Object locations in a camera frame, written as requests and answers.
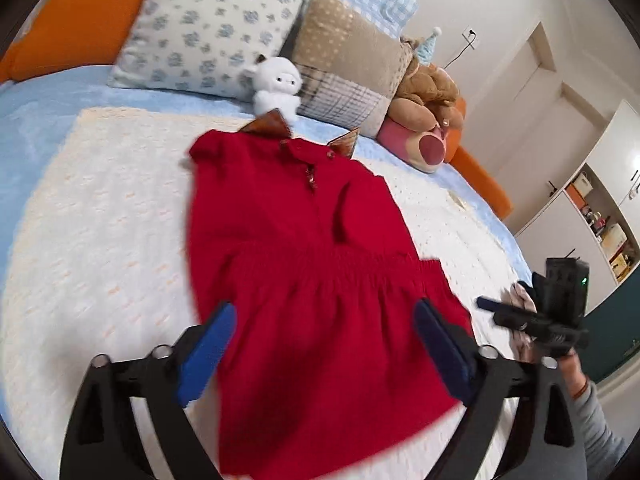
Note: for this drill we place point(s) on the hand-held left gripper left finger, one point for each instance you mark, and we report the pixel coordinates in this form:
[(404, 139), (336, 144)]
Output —
[(207, 355)]

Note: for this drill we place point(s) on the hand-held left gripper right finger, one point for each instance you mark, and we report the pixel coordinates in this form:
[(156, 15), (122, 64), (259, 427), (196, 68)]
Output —
[(445, 355)]

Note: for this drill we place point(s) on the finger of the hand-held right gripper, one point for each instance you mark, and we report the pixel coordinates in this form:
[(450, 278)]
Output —
[(505, 315)]

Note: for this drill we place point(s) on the red children's dress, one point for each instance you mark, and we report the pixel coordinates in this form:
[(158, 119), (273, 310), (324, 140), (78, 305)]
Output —
[(310, 310)]

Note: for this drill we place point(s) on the person's right forearm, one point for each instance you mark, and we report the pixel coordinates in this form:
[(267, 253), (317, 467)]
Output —
[(595, 425)]

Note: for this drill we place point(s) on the pink cloth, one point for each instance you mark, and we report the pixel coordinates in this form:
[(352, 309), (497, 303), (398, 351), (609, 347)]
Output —
[(520, 300)]

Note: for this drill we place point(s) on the dark teal board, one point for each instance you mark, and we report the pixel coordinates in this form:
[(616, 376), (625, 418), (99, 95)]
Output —
[(615, 330)]

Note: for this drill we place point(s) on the yellow box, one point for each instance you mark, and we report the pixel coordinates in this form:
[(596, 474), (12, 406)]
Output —
[(614, 239)]

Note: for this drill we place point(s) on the orange storage box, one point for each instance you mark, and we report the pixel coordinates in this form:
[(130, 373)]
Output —
[(582, 186)]

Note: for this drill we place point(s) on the white door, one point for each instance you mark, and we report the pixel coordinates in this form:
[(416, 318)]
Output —
[(520, 100), (565, 150)]

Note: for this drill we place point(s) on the white wardrobe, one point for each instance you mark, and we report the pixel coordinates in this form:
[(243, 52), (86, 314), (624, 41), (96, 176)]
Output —
[(620, 145)]

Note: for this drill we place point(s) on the cream knitted blanket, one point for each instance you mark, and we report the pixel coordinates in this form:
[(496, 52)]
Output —
[(100, 210)]

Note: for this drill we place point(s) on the blue party hat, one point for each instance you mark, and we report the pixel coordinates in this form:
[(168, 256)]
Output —
[(429, 47)]

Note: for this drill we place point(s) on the white plush sheep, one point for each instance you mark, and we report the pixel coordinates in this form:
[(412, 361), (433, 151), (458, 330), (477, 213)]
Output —
[(275, 80)]

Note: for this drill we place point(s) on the small brown plush bear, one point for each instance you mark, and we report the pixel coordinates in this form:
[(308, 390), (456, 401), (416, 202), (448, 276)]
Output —
[(409, 44)]

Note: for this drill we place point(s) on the light blue bed sheet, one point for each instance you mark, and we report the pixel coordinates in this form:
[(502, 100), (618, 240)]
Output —
[(40, 105)]

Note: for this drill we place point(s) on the beige patchwork pillow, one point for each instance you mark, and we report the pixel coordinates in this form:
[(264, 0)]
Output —
[(345, 60)]

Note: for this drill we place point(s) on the white floral pillow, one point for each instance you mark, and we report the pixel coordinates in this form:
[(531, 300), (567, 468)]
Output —
[(210, 25)]

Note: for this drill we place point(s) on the white wall outlet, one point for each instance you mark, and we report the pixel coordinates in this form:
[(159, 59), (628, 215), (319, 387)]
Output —
[(470, 34)]

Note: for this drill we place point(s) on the orange bed frame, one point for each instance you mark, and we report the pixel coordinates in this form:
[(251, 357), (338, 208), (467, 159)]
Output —
[(75, 20)]

